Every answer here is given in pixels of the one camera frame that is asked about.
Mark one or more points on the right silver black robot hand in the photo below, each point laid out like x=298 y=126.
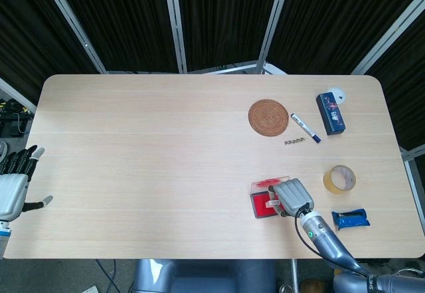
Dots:
x=293 y=196

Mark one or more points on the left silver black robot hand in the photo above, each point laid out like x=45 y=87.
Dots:
x=11 y=193

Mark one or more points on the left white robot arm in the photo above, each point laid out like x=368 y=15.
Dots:
x=4 y=236

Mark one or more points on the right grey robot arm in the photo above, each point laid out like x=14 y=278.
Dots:
x=327 y=240

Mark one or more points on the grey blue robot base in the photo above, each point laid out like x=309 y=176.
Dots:
x=199 y=276

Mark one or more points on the red ink pad case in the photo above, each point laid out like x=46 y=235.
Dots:
x=260 y=206

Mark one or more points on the yellowish tape roll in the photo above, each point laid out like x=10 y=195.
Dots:
x=330 y=185

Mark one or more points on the blue snack packet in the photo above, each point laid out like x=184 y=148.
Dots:
x=350 y=219

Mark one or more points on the white blue marker pen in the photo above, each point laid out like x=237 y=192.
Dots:
x=303 y=127

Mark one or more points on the metal pole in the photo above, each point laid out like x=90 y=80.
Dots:
x=295 y=276

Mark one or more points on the black yellow floor equipment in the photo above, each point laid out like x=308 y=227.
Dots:
x=10 y=113

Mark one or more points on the round woven rattan coaster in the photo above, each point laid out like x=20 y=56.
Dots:
x=268 y=117

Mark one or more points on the dark blue patterned box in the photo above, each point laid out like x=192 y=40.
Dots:
x=332 y=113

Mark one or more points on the white round disc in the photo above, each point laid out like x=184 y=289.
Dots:
x=340 y=94

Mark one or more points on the white power strip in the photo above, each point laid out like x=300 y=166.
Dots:
x=92 y=288

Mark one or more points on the black fabric partition panel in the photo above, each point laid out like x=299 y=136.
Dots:
x=126 y=17
x=405 y=100
x=338 y=17
x=225 y=17
x=30 y=34

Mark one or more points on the white metal frame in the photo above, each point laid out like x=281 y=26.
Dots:
x=413 y=173

